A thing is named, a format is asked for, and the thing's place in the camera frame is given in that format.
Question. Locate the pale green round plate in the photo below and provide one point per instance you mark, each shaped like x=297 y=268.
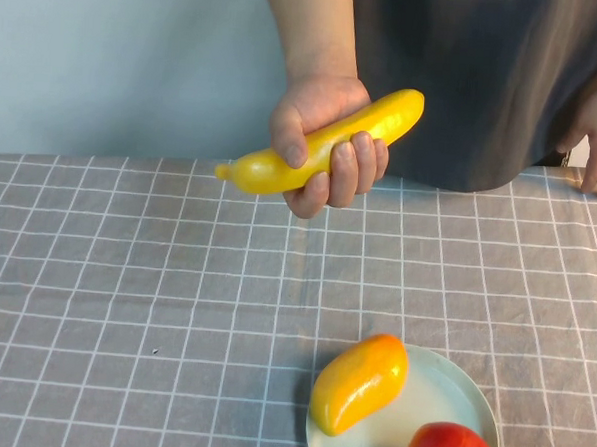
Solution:
x=435 y=391

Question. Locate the orange yellow plastic mango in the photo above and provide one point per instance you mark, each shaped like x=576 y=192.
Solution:
x=360 y=382

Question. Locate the dark grey shirt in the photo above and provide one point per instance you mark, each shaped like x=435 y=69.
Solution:
x=476 y=82

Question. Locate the yellow plastic banana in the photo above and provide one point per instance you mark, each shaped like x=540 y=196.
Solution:
x=384 y=118

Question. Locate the grey white checked tablecloth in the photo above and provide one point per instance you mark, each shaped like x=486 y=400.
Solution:
x=175 y=277

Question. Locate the person's right forearm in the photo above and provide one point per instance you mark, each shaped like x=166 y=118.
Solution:
x=313 y=29

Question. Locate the black trousers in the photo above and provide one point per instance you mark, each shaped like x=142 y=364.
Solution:
x=554 y=159

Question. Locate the person's right hand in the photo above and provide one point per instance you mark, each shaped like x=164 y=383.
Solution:
x=320 y=104

